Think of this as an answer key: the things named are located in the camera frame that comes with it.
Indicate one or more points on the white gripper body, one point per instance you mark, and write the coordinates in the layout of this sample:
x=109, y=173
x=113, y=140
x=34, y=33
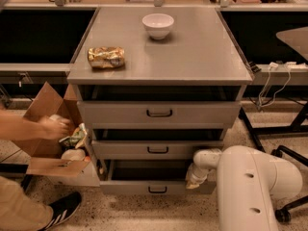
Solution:
x=194, y=174

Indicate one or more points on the grey bottom drawer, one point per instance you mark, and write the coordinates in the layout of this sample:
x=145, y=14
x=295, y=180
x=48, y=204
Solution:
x=151, y=177

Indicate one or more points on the grey drawer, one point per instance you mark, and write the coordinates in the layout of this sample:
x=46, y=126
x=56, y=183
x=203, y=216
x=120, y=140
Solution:
x=150, y=150
x=151, y=177
x=158, y=115

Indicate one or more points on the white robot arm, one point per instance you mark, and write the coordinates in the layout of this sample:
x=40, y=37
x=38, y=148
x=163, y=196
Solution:
x=248, y=180

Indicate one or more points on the person's forearm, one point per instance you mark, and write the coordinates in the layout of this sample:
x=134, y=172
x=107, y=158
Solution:
x=16, y=128

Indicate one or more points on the grey middle drawer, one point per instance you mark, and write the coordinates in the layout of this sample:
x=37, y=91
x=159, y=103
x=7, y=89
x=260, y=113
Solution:
x=150, y=150

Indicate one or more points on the grey drawer cabinet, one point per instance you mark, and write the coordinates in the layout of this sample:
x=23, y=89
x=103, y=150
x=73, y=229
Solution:
x=196, y=62

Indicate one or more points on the grey top drawer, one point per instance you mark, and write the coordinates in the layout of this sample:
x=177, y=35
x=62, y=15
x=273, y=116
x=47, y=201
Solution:
x=158, y=115

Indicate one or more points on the person's hand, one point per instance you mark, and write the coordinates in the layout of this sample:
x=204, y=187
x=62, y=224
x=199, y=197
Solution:
x=53, y=127

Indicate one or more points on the black office chair base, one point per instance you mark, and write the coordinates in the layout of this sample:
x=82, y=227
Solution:
x=287, y=181

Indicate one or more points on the white round object in box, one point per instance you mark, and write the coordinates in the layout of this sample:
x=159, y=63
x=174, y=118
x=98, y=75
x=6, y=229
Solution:
x=74, y=155

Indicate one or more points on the green snack packet in box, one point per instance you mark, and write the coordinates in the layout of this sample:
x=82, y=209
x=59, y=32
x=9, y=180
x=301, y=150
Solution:
x=76, y=140

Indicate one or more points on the black sneaker with stripes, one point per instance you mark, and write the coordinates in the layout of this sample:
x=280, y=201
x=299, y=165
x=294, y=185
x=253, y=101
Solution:
x=63, y=209

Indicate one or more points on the gold crumpled snack bag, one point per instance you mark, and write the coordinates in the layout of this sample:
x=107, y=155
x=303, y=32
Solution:
x=106, y=57

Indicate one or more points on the brown cardboard box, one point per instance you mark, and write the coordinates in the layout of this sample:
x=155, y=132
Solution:
x=46, y=157

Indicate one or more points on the white ceramic bowl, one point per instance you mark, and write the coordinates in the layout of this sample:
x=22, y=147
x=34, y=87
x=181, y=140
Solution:
x=158, y=25

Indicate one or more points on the khaki trouser leg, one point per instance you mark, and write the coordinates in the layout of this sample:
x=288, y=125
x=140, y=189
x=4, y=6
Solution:
x=18, y=212

